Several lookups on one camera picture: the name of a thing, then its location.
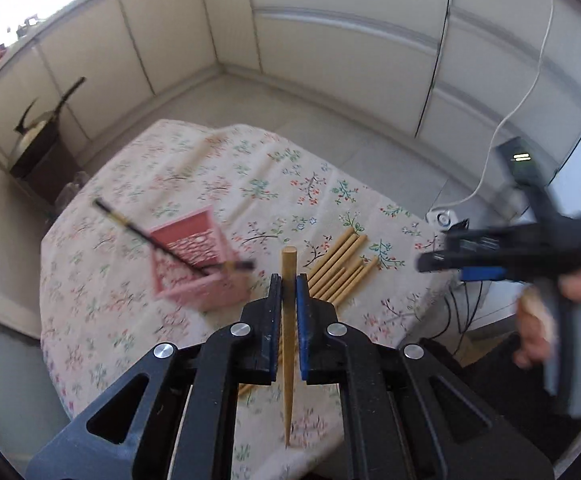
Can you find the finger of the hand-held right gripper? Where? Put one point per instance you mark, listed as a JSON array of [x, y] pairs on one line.
[[480, 273], [480, 242]]

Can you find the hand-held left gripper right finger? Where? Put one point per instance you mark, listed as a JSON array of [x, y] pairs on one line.
[[303, 320]]

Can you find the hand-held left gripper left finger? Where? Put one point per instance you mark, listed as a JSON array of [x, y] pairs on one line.
[[272, 320]]

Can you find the tapered wooden chopstick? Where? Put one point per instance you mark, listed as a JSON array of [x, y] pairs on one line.
[[289, 270]]

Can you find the bunch of wooden chopsticks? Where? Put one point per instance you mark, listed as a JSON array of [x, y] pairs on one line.
[[335, 265]]

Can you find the pink perforated utensil holder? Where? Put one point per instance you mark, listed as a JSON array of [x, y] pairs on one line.
[[180, 286]]

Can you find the person's right hand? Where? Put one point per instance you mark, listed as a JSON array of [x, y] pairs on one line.
[[535, 330]]

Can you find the black plug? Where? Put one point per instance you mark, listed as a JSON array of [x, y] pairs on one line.
[[459, 225]]

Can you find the white power adapter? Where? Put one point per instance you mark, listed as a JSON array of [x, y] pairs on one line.
[[440, 217]]

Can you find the black chopstick with gold band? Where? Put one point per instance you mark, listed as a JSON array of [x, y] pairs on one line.
[[230, 265], [130, 224]]

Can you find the floral tablecloth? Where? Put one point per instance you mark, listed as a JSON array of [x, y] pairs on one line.
[[195, 170]]

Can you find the clear plastic object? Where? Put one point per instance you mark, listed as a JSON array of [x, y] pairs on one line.
[[73, 187]]

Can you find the cream cabinet fronts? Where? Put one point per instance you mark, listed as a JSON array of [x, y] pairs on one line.
[[320, 60]]

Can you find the dark wooden stand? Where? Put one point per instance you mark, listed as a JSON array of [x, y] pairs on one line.
[[45, 160]]

